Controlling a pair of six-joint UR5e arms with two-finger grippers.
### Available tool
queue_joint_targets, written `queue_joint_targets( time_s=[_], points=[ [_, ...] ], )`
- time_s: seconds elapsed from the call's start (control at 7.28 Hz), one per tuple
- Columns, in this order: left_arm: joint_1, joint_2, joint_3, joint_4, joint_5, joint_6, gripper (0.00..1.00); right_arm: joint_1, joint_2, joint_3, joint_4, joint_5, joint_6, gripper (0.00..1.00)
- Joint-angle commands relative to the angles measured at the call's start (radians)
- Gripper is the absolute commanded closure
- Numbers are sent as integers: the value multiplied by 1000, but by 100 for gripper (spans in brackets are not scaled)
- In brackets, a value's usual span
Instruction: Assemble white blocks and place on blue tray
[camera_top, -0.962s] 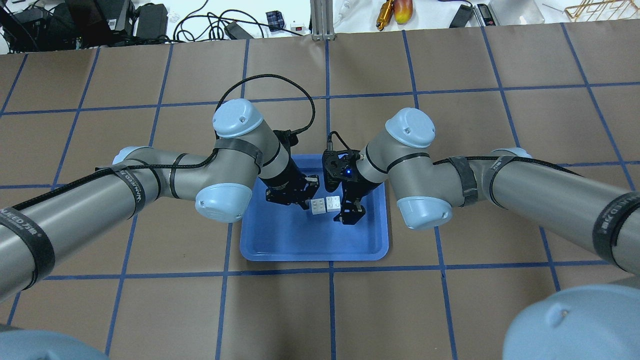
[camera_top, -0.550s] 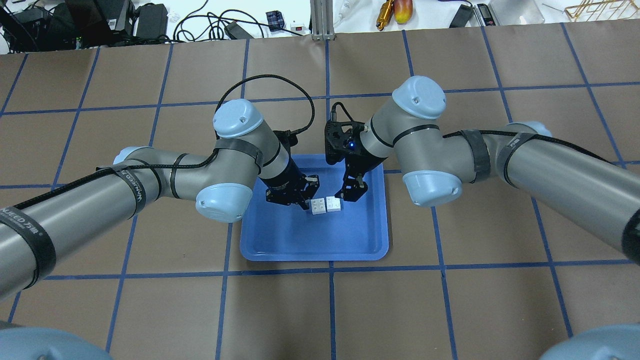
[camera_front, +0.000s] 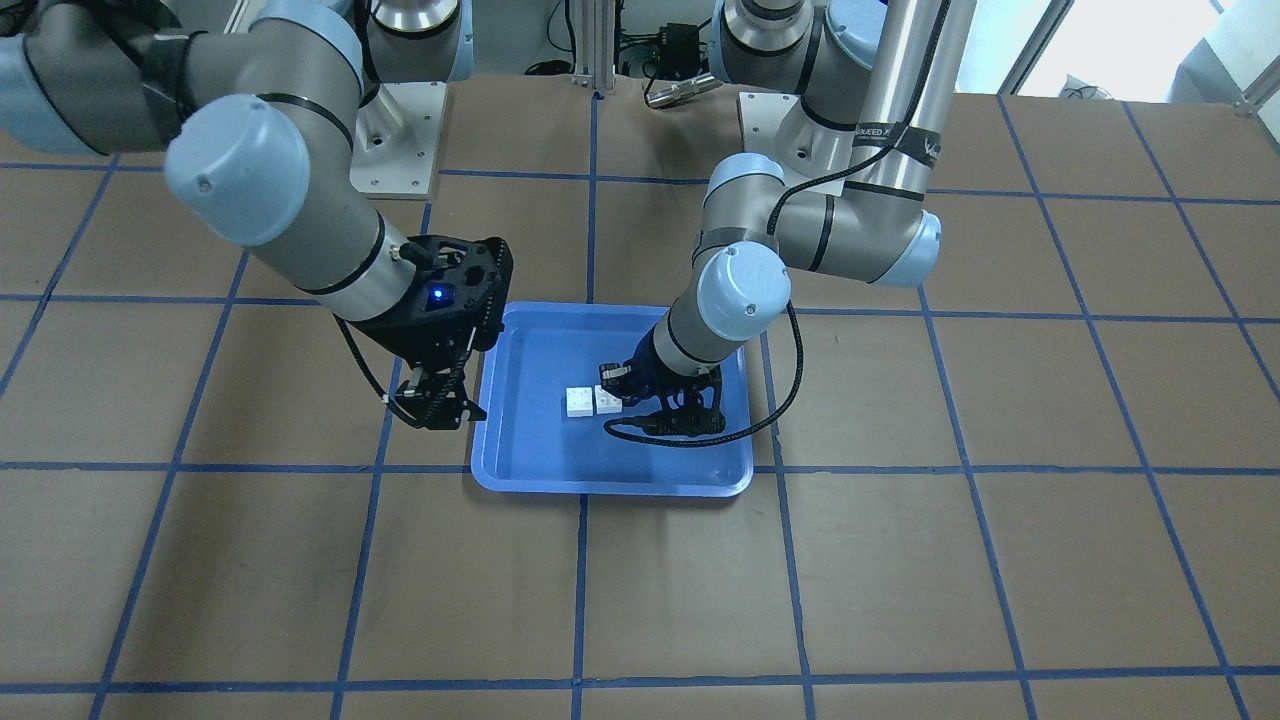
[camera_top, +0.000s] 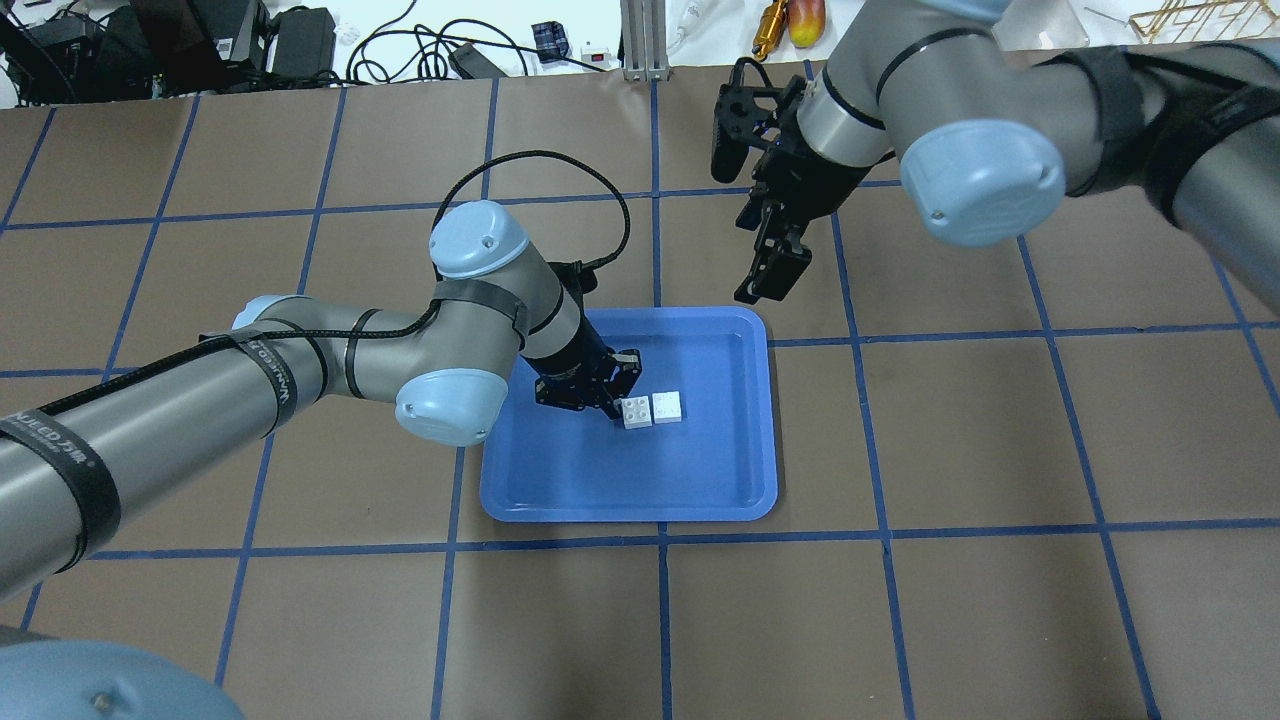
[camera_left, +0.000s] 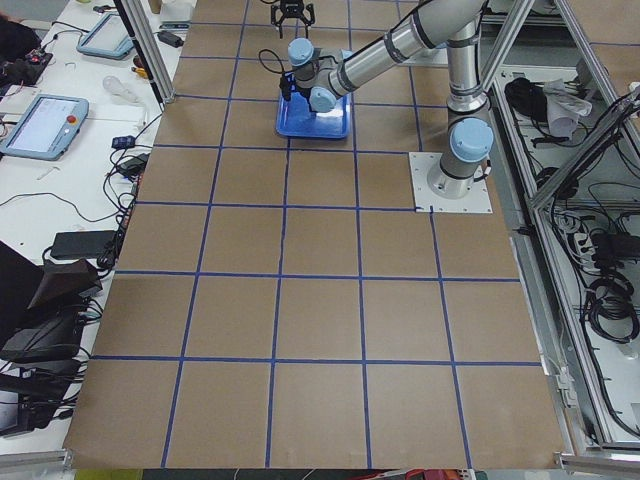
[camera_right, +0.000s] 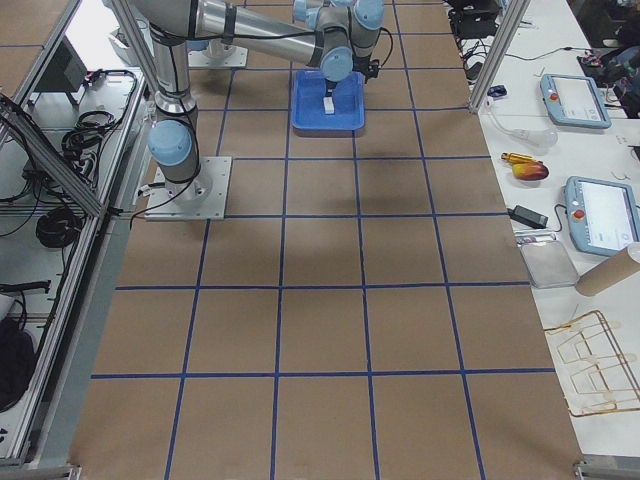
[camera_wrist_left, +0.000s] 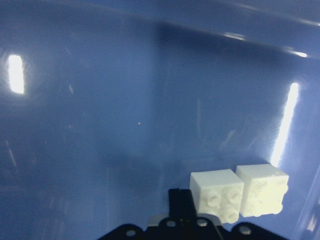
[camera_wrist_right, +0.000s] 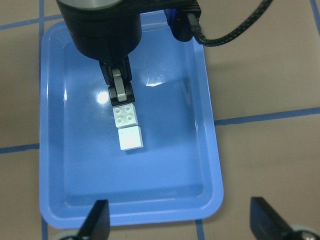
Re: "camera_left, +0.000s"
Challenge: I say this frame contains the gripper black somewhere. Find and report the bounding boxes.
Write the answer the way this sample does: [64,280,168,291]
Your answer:
[270,0,316,39]
[279,72,296,100]

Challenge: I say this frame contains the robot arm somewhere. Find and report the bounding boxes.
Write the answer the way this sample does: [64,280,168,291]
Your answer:
[279,1,494,200]

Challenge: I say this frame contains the blue plastic tray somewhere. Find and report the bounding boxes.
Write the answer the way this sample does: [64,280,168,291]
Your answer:
[275,92,351,140]

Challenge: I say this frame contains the black power brick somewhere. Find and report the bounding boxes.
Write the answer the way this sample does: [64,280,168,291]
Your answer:
[157,31,184,48]

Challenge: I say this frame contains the small blue device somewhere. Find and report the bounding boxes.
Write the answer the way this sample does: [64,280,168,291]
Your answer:
[111,135,136,150]

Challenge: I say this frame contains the far teach pendant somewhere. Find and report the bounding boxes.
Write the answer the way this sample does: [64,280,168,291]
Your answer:
[76,13,134,60]

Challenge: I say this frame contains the teach pendant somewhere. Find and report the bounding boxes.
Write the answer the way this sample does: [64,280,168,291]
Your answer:
[1,94,89,161]
[76,13,134,60]

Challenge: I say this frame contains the near teach pendant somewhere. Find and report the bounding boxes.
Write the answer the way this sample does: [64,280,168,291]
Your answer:
[1,94,89,161]

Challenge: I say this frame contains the black flat adapter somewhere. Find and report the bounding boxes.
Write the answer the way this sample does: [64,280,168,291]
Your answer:
[50,230,116,260]

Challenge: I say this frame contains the aluminium frame post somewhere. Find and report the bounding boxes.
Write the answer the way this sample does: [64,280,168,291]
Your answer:
[114,0,175,105]

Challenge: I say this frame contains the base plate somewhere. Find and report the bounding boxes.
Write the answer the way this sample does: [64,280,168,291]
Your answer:
[408,152,493,214]

